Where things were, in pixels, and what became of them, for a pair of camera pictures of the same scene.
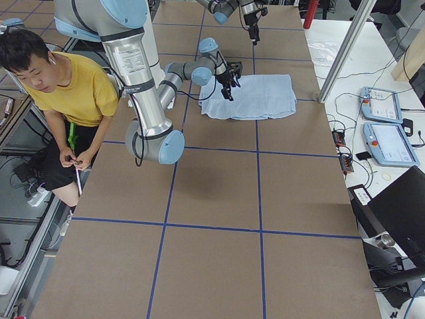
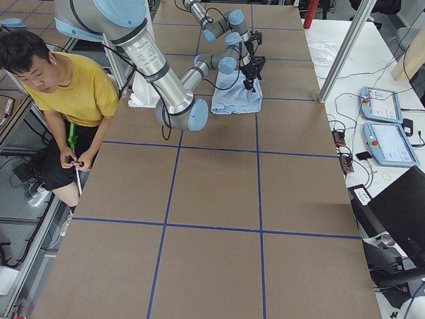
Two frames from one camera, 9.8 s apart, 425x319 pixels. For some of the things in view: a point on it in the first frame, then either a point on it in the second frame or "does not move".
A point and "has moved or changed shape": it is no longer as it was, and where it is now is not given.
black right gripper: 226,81 -> 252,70
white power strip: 41,194 does not move
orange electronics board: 339,137 does not move
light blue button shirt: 258,97 has moved or changed shape
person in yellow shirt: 77,94 does not move
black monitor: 399,210 does not move
